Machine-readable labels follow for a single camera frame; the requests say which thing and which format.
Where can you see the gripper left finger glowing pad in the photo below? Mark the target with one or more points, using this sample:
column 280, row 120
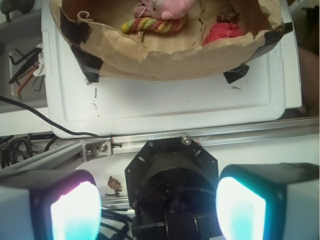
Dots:
column 49, row 205

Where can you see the orange hex key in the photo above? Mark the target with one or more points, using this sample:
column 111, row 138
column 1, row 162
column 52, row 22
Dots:
column 28, row 78

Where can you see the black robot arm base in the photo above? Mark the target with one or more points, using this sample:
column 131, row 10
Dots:
column 173, row 195

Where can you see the black hex key set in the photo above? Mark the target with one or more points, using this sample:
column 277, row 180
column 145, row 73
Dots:
column 27, row 63

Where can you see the aluminium extrusion rail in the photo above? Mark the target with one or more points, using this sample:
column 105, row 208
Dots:
column 67, row 149

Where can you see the multicolour rope toy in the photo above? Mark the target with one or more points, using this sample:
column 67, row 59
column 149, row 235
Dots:
column 154, row 25

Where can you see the dark brown crumpled object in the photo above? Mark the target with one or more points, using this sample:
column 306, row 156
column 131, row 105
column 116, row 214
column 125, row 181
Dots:
column 228, row 14

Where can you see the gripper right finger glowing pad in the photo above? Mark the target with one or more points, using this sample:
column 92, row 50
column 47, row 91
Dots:
column 269, row 201

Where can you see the metal corner bracket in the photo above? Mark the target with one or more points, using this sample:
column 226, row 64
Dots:
column 96, row 150

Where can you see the brown paper bag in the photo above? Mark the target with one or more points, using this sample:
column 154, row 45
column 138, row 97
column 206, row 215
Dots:
column 92, row 29

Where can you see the pink plush bunny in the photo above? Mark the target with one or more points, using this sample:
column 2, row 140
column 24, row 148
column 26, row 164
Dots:
column 163, row 9

